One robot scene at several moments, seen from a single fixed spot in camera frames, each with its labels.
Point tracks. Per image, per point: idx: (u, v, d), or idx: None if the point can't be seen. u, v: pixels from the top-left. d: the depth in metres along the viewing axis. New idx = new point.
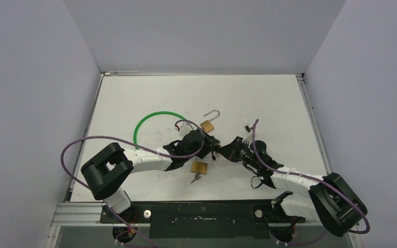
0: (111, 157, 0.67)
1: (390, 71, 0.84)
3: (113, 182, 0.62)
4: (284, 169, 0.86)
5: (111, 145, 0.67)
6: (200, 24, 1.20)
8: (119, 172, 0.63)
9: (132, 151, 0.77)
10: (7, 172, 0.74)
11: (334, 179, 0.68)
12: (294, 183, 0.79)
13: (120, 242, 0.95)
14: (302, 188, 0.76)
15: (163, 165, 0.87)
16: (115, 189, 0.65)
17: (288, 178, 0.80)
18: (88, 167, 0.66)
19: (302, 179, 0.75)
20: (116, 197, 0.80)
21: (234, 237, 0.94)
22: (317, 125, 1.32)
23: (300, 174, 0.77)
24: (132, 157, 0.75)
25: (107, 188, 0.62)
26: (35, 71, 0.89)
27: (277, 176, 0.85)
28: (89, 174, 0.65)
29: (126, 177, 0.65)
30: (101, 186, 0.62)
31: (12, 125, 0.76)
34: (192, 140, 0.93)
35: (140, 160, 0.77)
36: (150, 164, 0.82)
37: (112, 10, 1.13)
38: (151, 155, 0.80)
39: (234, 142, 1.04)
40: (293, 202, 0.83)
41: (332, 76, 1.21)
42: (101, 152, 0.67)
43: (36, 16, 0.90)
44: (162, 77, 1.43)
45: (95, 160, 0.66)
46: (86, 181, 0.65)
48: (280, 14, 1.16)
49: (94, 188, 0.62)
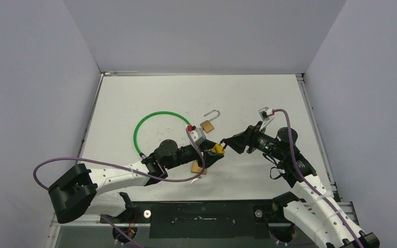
0: (78, 179, 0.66)
1: (388, 71, 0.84)
3: (75, 207, 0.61)
4: (321, 189, 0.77)
5: (76, 167, 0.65)
6: (200, 24, 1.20)
8: (80, 197, 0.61)
9: (101, 170, 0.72)
10: (7, 171, 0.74)
11: (370, 241, 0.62)
12: (320, 212, 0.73)
13: (120, 242, 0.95)
14: (327, 223, 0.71)
15: (139, 181, 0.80)
16: (81, 212, 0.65)
17: (319, 204, 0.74)
18: (56, 188, 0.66)
19: (336, 219, 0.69)
20: (102, 207, 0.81)
21: (234, 236, 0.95)
22: (317, 126, 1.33)
23: (336, 211, 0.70)
24: (98, 180, 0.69)
25: (69, 213, 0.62)
26: (35, 71, 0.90)
27: (306, 189, 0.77)
28: (56, 196, 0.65)
29: (90, 202, 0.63)
30: (64, 211, 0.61)
31: (12, 125, 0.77)
34: (161, 154, 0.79)
35: (109, 182, 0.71)
36: (123, 183, 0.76)
37: (111, 9, 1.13)
38: (124, 173, 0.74)
39: (247, 134, 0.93)
40: (301, 216, 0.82)
41: (331, 77, 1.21)
42: (66, 174, 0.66)
43: (35, 16, 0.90)
44: (162, 78, 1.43)
45: (62, 183, 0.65)
46: (53, 203, 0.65)
48: (280, 13, 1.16)
49: (58, 211, 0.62)
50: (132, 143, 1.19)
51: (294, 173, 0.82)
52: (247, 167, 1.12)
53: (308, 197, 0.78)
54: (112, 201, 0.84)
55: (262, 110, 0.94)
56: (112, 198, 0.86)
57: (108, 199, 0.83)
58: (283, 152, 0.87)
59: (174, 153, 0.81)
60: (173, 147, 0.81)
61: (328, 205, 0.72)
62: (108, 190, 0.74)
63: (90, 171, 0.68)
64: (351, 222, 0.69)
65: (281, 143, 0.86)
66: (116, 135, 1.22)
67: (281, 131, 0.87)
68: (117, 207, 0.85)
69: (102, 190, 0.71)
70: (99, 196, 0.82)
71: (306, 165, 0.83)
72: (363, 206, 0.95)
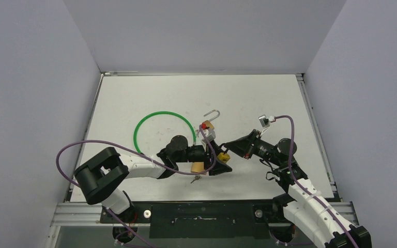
0: (107, 161, 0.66)
1: (389, 71, 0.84)
3: (107, 187, 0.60)
4: (311, 190, 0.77)
5: (107, 150, 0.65)
6: (200, 24, 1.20)
8: (114, 175, 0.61)
9: (127, 156, 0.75)
10: (6, 171, 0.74)
11: (361, 234, 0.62)
12: (312, 211, 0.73)
13: (120, 242, 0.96)
14: (320, 221, 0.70)
15: (155, 172, 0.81)
16: (108, 195, 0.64)
17: (310, 203, 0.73)
18: (82, 170, 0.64)
19: (326, 215, 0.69)
20: (115, 198, 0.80)
21: (234, 236, 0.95)
22: (317, 126, 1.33)
23: (326, 208, 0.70)
24: (126, 163, 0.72)
25: (100, 192, 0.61)
26: (34, 70, 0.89)
27: (297, 190, 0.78)
28: (82, 177, 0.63)
29: (120, 183, 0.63)
30: (94, 191, 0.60)
31: (11, 125, 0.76)
34: (172, 150, 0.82)
35: (135, 167, 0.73)
36: (143, 171, 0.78)
37: (111, 9, 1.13)
38: (146, 161, 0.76)
39: (250, 140, 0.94)
40: (299, 217, 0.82)
41: (331, 76, 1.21)
42: (96, 155, 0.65)
43: (35, 15, 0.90)
44: (162, 78, 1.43)
45: (90, 164, 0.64)
46: (78, 185, 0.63)
48: (280, 12, 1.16)
49: (87, 192, 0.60)
50: (132, 143, 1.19)
51: (288, 179, 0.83)
52: (248, 167, 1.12)
53: (300, 198, 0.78)
54: (121, 195, 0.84)
55: (263, 117, 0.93)
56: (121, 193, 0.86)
57: (119, 191, 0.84)
58: (280, 161, 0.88)
59: (185, 148, 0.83)
60: (184, 142, 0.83)
61: (319, 203, 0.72)
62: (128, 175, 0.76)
63: (118, 155, 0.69)
64: (342, 217, 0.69)
65: (280, 153, 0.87)
66: (116, 135, 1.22)
67: (281, 141, 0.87)
68: (125, 203, 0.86)
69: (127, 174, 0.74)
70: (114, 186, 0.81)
71: (300, 173, 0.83)
72: (363, 207, 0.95)
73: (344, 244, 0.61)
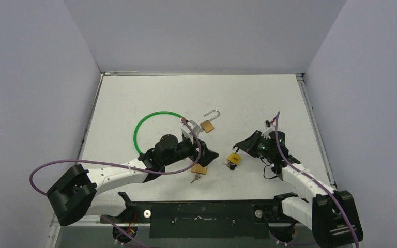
0: (76, 180, 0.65)
1: (389, 71, 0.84)
3: (76, 208, 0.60)
4: (299, 167, 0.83)
5: (73, 169, 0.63)
6: (200, 24, 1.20)
8: (81, 197, 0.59)
9: (98, 169, 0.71)
10: (6, 172, 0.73)
11: (344, 197, 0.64)
12: (301, 184, 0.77)
13: (120, 242, 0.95)
14: (308, 192, 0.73)
15: (138, 177, 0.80)
16: (82, 213, 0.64)
17: (299, 177, 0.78)
18: (54, 192, 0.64)
19: (312, 184, 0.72)
20: (100, 207, 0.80)
21: (234, 236, 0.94)
22: (317, 125, 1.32)
23: (312, 179, 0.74)
24: (97, 179, 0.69)
25: (72, 214, 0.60)
26: (34, 70, 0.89)
27: (289, 170, 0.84)
28: (55, 200, 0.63)
29: (91, 201, 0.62)
30: (64, 214, 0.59)
31: (11, 126, 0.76)
34: (163, 149, 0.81)
35: (108, 181, 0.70)
36: (122, 181, 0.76)
37: (111, 9, 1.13)
38: (121, 171, 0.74)
39: (253, 138, 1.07)
40: (294, 203, 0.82)
41: (332, 76, 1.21)
42: (63, 176, 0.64)
43: (34, 15, 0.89)
44: (162, 78, 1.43)
45: (59, 186, 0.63)
46: (52, 206, 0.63)
48: (280, 12, 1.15)
49: (59, 214, 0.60)
50: (132, 143, 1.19)
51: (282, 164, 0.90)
52: (247, 167, 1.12)
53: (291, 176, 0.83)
54: (111, 201, 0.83)
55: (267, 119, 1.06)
56: (112, 198, 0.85)
57: (105, 199, 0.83)
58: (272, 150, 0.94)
59: (175, 146, 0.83)
60: (174, 141, 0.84)
61: (306, 177, 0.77)
62: (105, 190, 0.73)
63: (87, 172, 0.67)
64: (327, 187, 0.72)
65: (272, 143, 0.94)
66: (116, 135, 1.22)
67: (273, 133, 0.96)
68: (119, 206, 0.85)
69: (102, 189, 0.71)
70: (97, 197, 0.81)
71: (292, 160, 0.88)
72: (364, 207, 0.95)
73: (327, 202, 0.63)
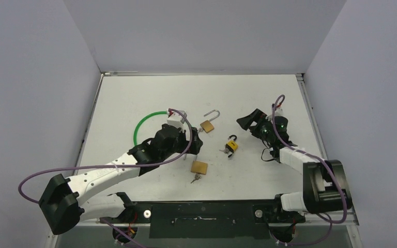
0: (60, 190, 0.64)
1: (388, 71, 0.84)
3: (64, 217, 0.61)
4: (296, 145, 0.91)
5: (55, 180, 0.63)
6: (200, 24, 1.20)
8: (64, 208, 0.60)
9: (81, 175, 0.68)
10: (6, 172, 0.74)
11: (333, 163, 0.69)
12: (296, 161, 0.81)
13: (120, 242, 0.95)
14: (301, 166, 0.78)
15: (130, 174, 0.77)
16: (74, 220, 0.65)
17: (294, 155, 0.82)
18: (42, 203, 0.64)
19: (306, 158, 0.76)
20: (98, 210, 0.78)
21: (233, 236, 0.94)
22: (317, 125, 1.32)
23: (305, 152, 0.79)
24: (79, 186, 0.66)
25: (61, 223, 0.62)
26: (34, 70, 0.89)
27: (285, 149, 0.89)
28: (44, 210, 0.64)
29: (77, 210, 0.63)
30: (56, 224, 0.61)
31: (10, 125, 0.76)
34: (164, 137, 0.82)
35: (92, 186, 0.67)
36: (111, 181, 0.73)
37: (111, 10, 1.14)
38: (107, 172, 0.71)
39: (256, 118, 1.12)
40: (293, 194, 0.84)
41: (332, 76, 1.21)
42: (47, 187, 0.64)
43: (34, 15, 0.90)
44: (162, 78, 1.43)
45: (45, 197, 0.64)
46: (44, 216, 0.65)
48: (280, 13, 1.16)
49: (51, 223, 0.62)
50: (131, 143, 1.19)
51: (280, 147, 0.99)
52: (247, 167, 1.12)
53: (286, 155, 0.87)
54: (107, 202, 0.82)
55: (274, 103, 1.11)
56: (108, 199, 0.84)
57: (102, 200, 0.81)
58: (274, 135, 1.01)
59: (176, 136, 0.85)
60: (174, 131, 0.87)
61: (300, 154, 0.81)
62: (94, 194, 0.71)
63: (69, 180, 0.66)
64: None
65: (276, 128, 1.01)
66: (116, 135, 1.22)
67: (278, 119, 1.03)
68: (118, 207, 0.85)
69: (90, 195, 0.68)
70: (92, 200, 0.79)
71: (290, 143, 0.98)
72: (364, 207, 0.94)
73: (316, 167, 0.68)
